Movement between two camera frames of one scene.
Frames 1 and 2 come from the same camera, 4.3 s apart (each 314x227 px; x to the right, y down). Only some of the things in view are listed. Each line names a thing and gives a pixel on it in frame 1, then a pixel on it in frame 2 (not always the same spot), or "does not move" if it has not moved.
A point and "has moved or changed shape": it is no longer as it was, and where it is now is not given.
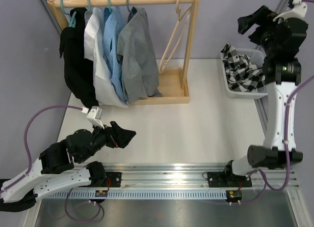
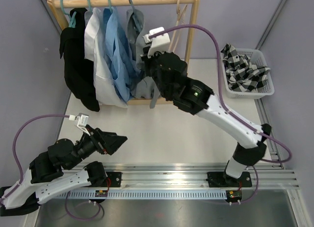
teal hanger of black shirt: [72, 22] does not move
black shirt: [79, 70] does not move
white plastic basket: [257, 57] does not move
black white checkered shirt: [243, 76] does not move
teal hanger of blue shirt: [109, 3] does not move
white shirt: [95, 49] does not move
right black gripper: [262, 16] → [148, 60]
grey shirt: [136, 47] has moved or changed shape
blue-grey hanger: [130, 17] has moved or changed shape
